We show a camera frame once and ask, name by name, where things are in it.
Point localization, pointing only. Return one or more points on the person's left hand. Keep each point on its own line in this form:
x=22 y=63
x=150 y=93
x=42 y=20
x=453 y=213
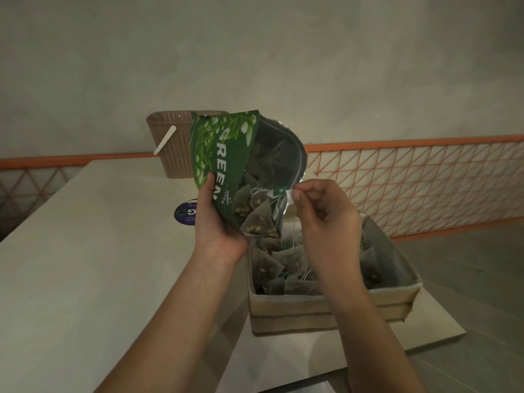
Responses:
x=213 y=237

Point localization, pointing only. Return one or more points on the person's right hand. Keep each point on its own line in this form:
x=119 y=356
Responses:
x=335 y=241

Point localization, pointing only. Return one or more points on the pile of green tea bags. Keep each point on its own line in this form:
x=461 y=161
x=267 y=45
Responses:
x=278 y=261
x=262 y=218

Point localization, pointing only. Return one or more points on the green tea bag with tag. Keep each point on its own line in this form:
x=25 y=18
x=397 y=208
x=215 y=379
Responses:
x=289 y=196

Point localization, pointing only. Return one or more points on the beige fabric storage box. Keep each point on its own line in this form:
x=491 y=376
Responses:
x=294 y=319

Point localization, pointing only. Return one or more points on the green tea pouch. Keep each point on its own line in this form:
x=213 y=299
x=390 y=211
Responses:
x=221 y=139

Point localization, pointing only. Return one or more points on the person's right forearm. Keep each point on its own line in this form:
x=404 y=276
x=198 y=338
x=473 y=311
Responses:
x=372 y=352

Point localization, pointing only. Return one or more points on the person's left forearm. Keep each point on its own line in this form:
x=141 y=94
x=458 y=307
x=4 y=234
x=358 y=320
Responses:
x=163 y=331

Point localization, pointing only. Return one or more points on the round blue sticker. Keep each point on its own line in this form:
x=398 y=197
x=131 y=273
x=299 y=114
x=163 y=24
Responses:
x=186 y=212

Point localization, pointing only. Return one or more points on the brown perforated plastic basket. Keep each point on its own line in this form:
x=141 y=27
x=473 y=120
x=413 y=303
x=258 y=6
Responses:
x=176 y=159

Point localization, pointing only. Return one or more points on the orange metal mesh fence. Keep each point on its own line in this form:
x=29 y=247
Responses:
x=430 y=142

